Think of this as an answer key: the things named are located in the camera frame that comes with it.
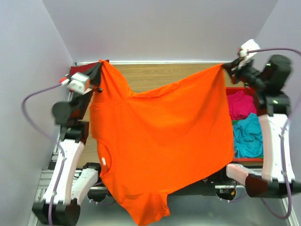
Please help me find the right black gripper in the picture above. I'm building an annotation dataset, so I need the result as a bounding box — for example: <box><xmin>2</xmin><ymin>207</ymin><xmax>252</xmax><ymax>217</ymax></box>
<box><xmin>222</xmin><ymin>55</ymin><xmax>268</xmax><ymax>92</ymax></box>

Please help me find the orange t-shirt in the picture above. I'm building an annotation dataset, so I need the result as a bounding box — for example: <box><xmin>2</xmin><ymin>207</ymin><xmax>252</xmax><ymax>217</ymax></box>
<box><xmin>90</xmin><ymin>61</ymin><xmax>234</xmax><ymax>226</ymax></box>

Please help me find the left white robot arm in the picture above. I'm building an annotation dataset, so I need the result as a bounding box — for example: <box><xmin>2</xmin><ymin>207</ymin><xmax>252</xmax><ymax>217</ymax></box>
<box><xmin>32</xmin><ymin>62</ymin><xmax>104</xmax><ymax>226</ymax></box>

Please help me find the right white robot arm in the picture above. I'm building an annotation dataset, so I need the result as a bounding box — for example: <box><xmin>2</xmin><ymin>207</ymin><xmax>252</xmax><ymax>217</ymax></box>
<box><xmin>216</xmin><ymin>55</ymin><xmax>301</xmax><ymax>198</ymax></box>

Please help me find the folded dark red t-shirt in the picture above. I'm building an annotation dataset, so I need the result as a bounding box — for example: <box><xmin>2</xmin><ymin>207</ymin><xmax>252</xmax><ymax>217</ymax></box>
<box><xmin>69</xmin><ymin>60</ymin><xmax>117</xmax><ymax>75</ymax></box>

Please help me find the red plastic bin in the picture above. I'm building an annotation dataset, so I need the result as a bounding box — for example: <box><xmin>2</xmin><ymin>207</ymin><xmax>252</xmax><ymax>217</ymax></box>
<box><xmin>226</xmin><ymin>88</ymin><xmax>263</xmax><ymax>162</ymax></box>

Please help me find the magenta t-shirt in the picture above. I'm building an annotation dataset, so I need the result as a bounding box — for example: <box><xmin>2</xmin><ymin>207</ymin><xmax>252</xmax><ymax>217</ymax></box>
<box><xmin>227</xmin><ymin>91</ymin><xmax>257</xmax><ymax>121</ymax></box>

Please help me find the teal t-shirt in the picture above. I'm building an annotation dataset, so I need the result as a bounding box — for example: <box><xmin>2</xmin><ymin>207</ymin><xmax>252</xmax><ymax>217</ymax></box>
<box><xmin>233</xmin><ymin>113</ymin><xmax>263</xmax><ymax>158</ymax></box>

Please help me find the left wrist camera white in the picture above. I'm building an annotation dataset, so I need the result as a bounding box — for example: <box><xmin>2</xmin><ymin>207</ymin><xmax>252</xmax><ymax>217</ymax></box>
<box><xmin>60</xmin><ymin>73</ymin><xmax>92</xmax><ymax>95</ymax></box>

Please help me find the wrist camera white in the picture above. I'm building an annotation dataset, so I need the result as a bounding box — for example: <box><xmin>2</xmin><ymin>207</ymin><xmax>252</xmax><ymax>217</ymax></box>
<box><xmin>60</xmin><ymin>73</ymin><xmax>92</xmax><ymax>95</ymax></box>
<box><xmin>237</xmin><ymin>39</ymin><xmax>261</xmax><ymax>60</ymax></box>

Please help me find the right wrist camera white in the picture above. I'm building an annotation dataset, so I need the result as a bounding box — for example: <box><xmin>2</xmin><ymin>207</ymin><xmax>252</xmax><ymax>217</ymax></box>
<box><xmin>237</xmin><ymin>39</ymin><xmax>261</xmax><ymax>60</ymax></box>

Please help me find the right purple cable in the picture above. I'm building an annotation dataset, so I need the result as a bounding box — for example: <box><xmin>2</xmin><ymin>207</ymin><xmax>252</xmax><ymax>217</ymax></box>
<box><xmin>220</xmin><ymin>48</ymin><xmax>301</xmax><ymax>219</ymax></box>

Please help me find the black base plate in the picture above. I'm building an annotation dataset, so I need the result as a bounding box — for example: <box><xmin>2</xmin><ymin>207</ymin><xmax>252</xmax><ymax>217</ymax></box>
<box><xmin>87</xmin><ymin>168</ymin><xmax>238</xmax><ymax>201</ymax></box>

